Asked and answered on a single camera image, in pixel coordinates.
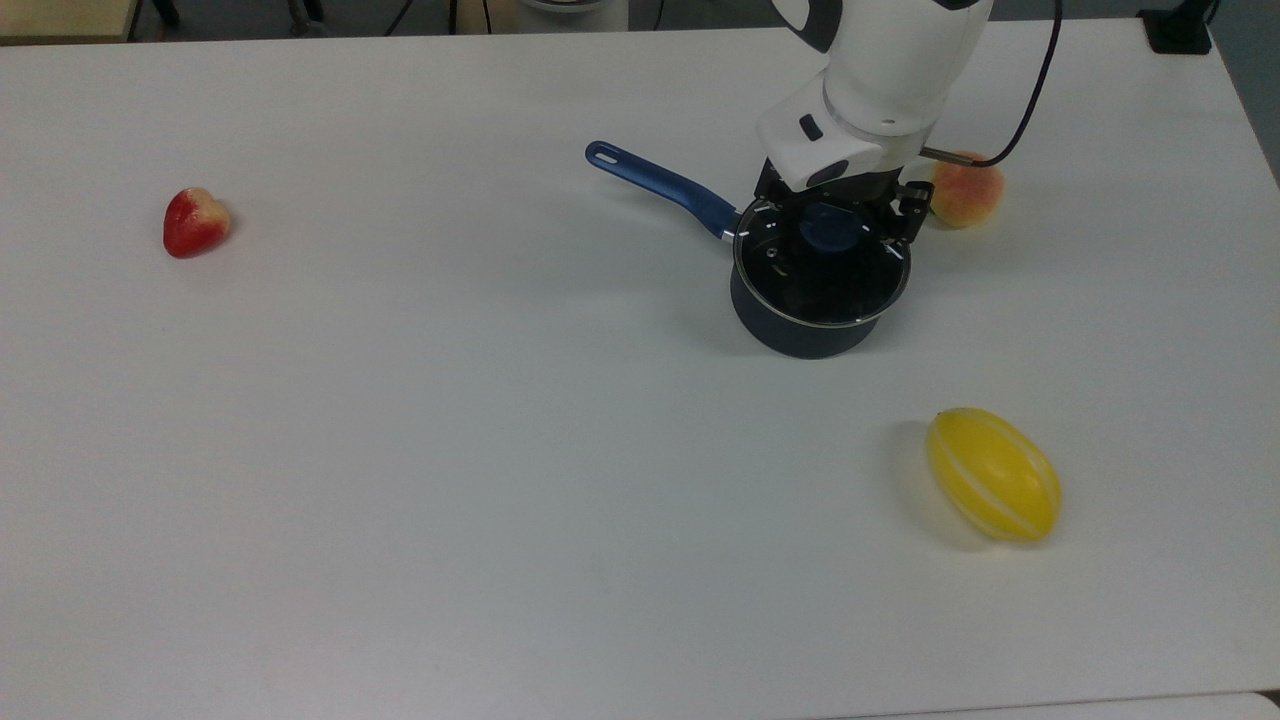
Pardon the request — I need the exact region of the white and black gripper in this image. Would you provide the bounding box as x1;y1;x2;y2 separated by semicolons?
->
751;78;937;244

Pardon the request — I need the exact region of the glass lid with blue knob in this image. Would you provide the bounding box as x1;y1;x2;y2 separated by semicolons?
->
732;195;913;330

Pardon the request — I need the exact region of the grey round robot base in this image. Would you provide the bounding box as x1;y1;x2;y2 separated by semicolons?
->
513;0;631;32

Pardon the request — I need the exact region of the orange pink peach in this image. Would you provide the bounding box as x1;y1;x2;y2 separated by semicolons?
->
926;152;1006;230

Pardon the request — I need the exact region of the yellow striped melon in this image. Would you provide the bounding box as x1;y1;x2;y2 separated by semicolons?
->
926;407;1063;544

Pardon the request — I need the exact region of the black corner table clamp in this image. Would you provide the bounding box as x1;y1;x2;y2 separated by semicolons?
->
1138;0;1217;55

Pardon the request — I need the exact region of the red strawberry toy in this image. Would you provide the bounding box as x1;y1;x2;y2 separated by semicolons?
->
163;187;233;259

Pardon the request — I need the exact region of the light wooden board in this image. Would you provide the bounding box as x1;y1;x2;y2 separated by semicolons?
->
0;0;141;44

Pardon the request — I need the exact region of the dark pot with blue handle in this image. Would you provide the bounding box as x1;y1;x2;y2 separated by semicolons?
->
585;140;909;360

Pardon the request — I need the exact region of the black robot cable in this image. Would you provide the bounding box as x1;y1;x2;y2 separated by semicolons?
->
920;0;1064;169

